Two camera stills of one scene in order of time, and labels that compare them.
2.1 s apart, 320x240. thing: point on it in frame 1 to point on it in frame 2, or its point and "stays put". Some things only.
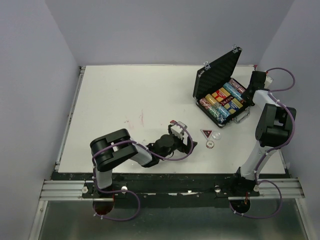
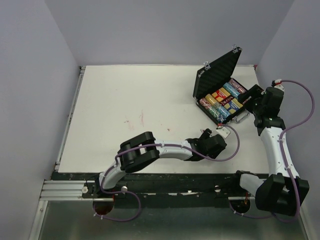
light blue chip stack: x=233 y=92 stays put
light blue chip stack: x=222 y=110 stays put
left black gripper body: x=178 y=145 to x=205 y=136
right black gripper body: x=245 y=98 to x=257 y=107
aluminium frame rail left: x=63 y=190 stays put
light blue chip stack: x=231 y=89 stays put
